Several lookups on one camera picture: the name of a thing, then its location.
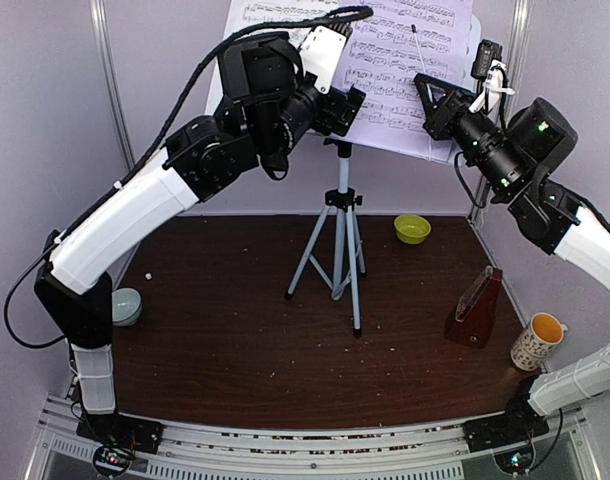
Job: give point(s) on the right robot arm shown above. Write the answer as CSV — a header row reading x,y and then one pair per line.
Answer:
x,y
517,161

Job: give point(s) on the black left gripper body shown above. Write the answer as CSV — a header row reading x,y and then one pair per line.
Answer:
x,y
340,114

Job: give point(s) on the lavender bottom paper sheet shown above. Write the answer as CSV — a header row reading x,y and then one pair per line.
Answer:
x,y
385,52

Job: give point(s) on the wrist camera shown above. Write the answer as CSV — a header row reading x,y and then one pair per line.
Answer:
x,y
320,53
489,69

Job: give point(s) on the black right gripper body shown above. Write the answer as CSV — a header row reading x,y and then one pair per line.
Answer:
x,y
443,126

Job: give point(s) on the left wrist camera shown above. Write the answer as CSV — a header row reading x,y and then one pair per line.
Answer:
x,y
320,53

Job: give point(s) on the pale celadon bowl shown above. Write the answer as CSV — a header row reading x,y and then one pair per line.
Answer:
x,y
126,307

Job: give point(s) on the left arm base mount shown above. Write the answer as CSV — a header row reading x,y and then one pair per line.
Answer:
x,y
121,431

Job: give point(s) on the aluminium front rail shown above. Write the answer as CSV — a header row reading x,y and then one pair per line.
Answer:
x,y
431,450

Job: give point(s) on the patterned yellow-lined mug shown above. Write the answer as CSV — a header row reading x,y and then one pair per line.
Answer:
x,y
537,340

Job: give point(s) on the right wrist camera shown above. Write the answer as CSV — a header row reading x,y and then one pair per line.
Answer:
x,y
489,69

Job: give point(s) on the sheet music page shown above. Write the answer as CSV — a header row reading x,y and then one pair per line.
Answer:
x,y
243,13

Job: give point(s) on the brown wooden metronome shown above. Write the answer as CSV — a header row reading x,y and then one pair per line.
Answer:
x,y
471,321

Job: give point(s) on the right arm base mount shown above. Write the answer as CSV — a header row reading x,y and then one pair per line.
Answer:
x,y
500,431

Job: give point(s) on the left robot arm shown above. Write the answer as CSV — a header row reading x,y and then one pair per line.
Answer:
x,y
277,85

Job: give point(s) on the lime green bowl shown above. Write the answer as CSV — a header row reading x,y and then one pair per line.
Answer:
x,y
412,229

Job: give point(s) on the white perforated music stand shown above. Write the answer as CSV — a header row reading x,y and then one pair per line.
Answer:
x,y
349,260

